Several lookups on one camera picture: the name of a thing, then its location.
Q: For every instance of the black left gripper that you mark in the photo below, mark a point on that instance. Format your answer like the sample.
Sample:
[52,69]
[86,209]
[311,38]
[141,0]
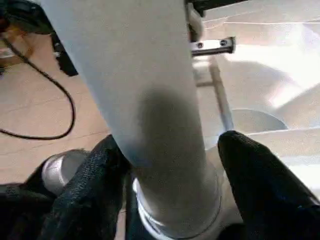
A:
[212,46]

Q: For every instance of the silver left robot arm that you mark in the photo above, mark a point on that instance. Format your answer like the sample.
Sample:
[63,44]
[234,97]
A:
[60,170]

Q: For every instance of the white plastic table top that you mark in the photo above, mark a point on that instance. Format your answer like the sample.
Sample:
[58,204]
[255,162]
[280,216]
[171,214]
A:
[275,87]

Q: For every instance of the white plastic table leg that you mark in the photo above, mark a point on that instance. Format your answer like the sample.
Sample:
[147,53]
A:
[137,75]

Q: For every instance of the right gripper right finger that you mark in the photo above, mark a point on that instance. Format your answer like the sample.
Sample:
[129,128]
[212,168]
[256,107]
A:
[270,200]

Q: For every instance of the black storage shelf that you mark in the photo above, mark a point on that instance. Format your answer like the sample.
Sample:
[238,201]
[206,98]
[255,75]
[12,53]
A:
[65,57]

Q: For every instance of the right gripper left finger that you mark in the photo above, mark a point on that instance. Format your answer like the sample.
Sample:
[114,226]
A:
[85,200]

